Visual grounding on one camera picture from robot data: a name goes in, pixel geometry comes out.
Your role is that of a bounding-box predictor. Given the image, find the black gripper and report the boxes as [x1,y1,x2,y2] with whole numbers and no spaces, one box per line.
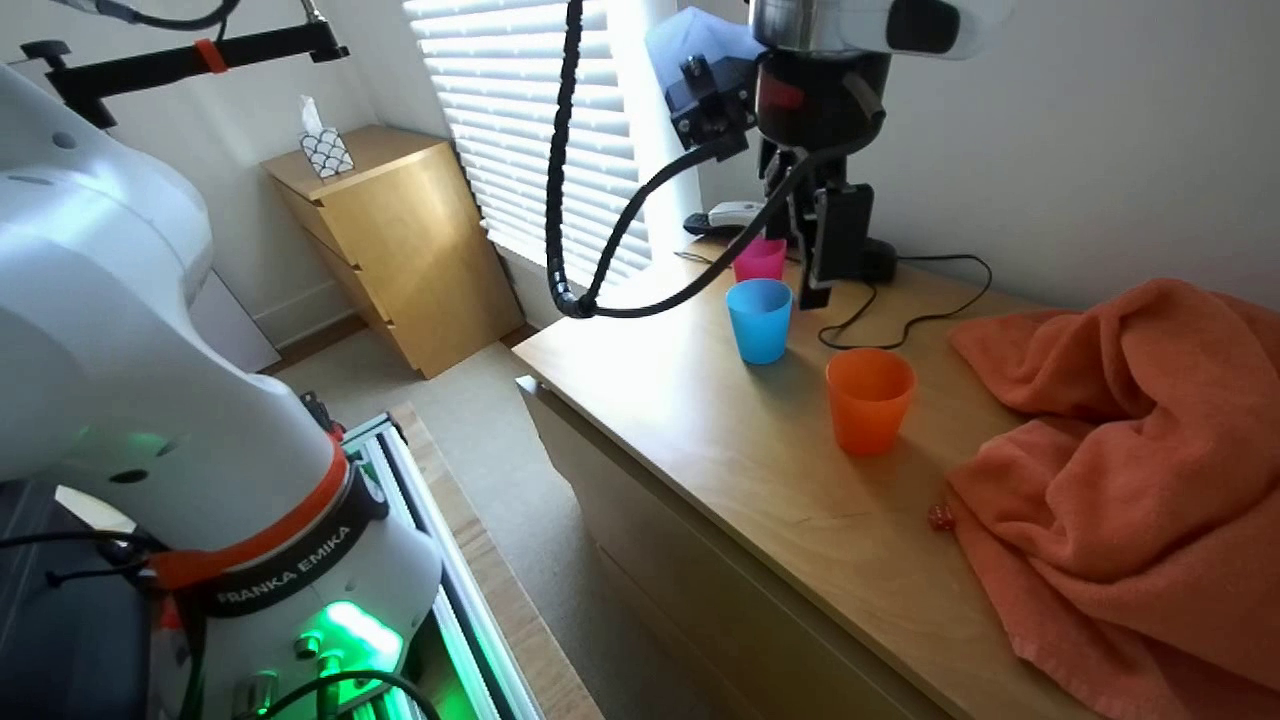
[753,50,893,312]

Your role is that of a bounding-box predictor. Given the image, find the pink plastic cup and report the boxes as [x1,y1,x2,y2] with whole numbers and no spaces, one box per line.
[730,234,793,285]

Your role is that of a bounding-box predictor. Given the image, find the blue plastic cup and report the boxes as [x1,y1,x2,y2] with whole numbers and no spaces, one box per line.
[725,274,796,371]

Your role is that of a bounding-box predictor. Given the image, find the orange plastic cup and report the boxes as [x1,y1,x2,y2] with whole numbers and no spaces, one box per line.
[819,348,921,460]

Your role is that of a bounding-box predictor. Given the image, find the black round adapter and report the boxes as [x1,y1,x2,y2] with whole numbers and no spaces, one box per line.
[855,234,899,289]

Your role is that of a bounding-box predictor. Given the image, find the large light wood cabinet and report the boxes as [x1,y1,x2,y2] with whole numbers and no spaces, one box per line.
[511,234,1113,720]

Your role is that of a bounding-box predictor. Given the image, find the white window blinds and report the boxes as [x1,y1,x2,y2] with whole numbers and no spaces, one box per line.
[401,0,654,285]

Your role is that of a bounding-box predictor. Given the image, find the orange towel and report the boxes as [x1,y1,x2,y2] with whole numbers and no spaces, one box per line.
[933,274,1280,720]

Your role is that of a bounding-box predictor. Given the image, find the small light wood dresser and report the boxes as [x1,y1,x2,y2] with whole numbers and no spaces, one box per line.
[259,120,533,381]

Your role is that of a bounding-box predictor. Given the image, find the patterned tissue box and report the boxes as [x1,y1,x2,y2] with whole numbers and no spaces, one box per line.
[295,90,361,179]

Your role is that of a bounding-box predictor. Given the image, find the black controller box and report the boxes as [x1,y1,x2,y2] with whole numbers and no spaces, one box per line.
[0,474,150,720]

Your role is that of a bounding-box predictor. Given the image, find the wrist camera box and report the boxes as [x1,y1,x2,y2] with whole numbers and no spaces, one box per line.
[645,2,771,163]

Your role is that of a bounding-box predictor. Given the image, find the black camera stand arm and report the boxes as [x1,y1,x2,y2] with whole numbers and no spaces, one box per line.
[17,17,350,132]

